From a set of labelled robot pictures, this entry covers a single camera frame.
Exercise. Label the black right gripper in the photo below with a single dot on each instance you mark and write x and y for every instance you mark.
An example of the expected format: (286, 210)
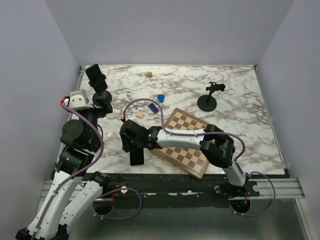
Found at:
(126, 145)

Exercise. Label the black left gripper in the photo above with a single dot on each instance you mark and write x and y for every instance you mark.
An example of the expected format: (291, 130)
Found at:
(102, 111)

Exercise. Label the black phone from stand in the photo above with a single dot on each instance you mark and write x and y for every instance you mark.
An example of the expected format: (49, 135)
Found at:
(136, 156)

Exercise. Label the black phone stand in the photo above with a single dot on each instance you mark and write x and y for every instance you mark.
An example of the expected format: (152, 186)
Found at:
(208, 103)
(100, 86)

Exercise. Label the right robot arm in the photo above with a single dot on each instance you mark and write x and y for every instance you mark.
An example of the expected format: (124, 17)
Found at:
(217, 146)

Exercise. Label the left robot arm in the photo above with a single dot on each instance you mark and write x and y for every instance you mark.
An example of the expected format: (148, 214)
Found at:
(83, 146)

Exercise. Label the black phone in left stand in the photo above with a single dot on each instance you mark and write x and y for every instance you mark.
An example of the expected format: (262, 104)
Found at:
(94, 73)

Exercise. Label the light wooden block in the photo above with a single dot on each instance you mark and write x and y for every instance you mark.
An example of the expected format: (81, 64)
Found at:
(140, 114)

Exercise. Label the purple rectangular block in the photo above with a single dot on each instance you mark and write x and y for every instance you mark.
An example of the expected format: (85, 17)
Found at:
(153, 108)

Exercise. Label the blue semicircle block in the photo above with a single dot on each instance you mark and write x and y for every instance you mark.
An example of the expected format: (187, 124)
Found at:
(161, 98)

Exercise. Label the wooden chessboard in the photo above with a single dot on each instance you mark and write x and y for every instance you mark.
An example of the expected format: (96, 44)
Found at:
(190, 160)

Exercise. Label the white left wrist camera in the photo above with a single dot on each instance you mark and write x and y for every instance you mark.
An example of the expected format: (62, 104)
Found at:
(77, 100)

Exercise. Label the aluminium mounting rail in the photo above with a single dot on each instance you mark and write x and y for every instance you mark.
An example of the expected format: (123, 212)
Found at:
(278, 188)

